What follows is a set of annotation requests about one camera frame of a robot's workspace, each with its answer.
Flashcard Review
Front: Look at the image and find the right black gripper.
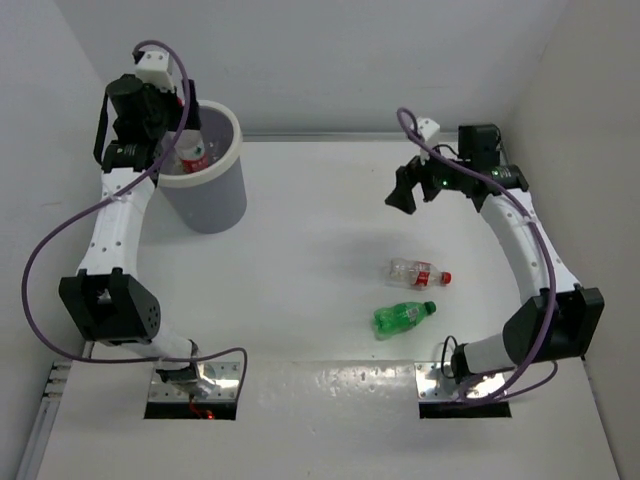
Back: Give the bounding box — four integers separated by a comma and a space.
386, 136, 469, 214

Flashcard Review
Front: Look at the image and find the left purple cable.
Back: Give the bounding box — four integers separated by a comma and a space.
21, 39, 250, 364

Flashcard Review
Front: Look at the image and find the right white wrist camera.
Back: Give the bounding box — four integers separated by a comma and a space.
411, 117, 440, 164

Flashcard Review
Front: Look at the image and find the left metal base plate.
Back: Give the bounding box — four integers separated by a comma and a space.
148, 361, 240, 403

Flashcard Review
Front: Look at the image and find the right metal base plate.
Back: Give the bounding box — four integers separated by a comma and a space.
414, 361, 506, 403

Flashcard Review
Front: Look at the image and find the purple cable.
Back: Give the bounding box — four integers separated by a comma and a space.
396, 107, 560, 405
21, 39, 250, 364

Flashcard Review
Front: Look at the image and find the clear bottle red-white label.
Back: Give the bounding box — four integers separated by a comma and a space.
175, 130, 209, 174

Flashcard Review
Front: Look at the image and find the metal base plate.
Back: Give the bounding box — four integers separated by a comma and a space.
414, 361, 506, 403
148, 361, 240, 403

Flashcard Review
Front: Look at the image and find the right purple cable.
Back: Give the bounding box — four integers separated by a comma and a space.
396, 107, 560, 405

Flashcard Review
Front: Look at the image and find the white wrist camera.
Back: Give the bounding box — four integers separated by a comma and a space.
134, 50, 175, 93
411, 117, 440, 164

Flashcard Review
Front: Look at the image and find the small clear red-label bottle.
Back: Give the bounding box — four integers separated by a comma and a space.
386, 258, 452, 290

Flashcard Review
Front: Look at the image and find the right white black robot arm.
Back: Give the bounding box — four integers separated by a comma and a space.
385, 117, 605, 385

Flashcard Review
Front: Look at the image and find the grey bin white rim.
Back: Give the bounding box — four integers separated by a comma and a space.
158, 100, 247, 234

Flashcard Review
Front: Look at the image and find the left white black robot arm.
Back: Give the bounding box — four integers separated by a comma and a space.
59, 74, 217, 401

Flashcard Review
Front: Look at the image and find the green plastic bottle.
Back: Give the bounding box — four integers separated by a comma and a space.
373, 301, 437, 339

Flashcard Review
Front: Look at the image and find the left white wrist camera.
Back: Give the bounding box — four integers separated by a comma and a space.
134, 50, 175, 93

